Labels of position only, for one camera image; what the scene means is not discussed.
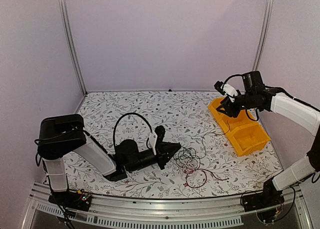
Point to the aluminium frame post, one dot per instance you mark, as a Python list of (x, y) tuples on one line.
[(263, 34), (71, 45)]

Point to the yellow three-compartment bin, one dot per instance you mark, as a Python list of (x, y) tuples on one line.
[(245, 135)]

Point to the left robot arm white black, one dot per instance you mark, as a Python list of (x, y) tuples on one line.
[(61, 135)]

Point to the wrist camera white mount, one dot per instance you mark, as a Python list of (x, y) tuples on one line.
[(156, 136), (226, 89)]

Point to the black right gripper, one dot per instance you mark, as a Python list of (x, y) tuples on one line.
[(230, 111)]

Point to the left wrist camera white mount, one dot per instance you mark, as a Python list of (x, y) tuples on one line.
[(156, 136)]

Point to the right aluminium frame post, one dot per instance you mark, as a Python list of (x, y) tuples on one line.
[(263, 34)]

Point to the front aluminium rail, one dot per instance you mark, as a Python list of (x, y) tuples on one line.
[(109, 212)]

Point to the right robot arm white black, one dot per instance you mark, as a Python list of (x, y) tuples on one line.
[(261, 97)]

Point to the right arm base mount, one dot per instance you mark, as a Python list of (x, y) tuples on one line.
[(267, 207)]

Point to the left aluminium frame post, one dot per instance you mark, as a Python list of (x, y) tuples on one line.
[(71, 45)]

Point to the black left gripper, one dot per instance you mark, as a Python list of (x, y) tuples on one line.
[(172, 148)]

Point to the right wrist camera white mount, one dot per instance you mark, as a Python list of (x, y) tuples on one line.
[(226, 89)]

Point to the floral patterned table mat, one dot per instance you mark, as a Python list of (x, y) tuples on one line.
[(205, 166)]

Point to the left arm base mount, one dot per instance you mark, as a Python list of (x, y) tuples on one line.
[(78, 200)]

